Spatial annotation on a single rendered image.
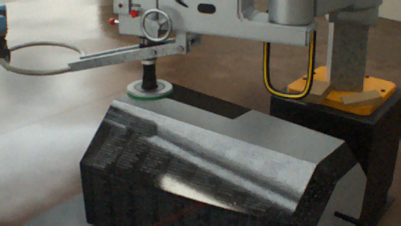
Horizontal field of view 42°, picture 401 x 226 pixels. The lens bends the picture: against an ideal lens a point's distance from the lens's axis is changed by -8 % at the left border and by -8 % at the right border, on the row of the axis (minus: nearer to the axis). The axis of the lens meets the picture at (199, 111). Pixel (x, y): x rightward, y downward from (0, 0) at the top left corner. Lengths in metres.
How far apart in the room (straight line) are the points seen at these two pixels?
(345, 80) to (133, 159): 1.18
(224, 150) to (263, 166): 0.19
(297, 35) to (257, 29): 0.17
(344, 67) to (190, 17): 0.92
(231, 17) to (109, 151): 0.79
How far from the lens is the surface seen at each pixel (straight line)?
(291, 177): 2.08
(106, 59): 2.68
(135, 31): 2.50
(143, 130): 2.44
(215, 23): 2.33
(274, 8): 2.26
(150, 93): 2.59
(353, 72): 2.92
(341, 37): 2.85
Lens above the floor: 1.79
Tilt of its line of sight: 23 degrees down
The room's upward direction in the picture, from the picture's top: straight up
